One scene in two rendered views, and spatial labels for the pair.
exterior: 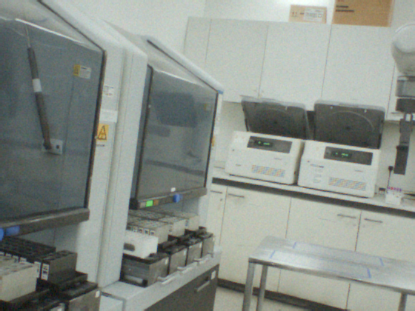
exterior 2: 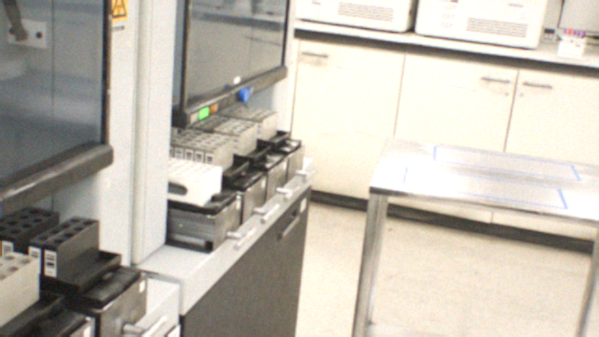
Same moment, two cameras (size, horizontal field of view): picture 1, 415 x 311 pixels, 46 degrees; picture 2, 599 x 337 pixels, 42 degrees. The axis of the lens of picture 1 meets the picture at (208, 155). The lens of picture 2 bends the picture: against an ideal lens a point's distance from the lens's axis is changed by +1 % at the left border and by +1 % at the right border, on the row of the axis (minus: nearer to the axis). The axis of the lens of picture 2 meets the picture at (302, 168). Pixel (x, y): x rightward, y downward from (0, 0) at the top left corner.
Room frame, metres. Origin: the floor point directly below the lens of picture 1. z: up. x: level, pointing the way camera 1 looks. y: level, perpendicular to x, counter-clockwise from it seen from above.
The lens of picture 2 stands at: (0.15, 0.11, 1.32)
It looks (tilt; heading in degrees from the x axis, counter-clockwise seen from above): 17 degrees down; 354
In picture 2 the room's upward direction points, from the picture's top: 6 degrees clockwise
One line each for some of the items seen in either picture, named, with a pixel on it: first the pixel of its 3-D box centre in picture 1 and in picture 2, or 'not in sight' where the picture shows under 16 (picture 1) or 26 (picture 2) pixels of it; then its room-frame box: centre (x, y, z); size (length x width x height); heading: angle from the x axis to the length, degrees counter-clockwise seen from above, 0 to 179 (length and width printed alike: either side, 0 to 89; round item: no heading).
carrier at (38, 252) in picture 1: (38, 261); (32, 241); (1.22, 0.39, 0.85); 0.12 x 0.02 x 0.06; 160
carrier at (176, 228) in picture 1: (176, 228); (244, 140); (1.86, 0.08, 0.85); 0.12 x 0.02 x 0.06; 159
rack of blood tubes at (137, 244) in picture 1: (110, 240); (141, 175); (1.61, 0.28, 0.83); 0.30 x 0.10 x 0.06; 70
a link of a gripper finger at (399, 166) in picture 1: (401, 161); not in sight; (1.35, -0.52, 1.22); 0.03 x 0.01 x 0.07; 70
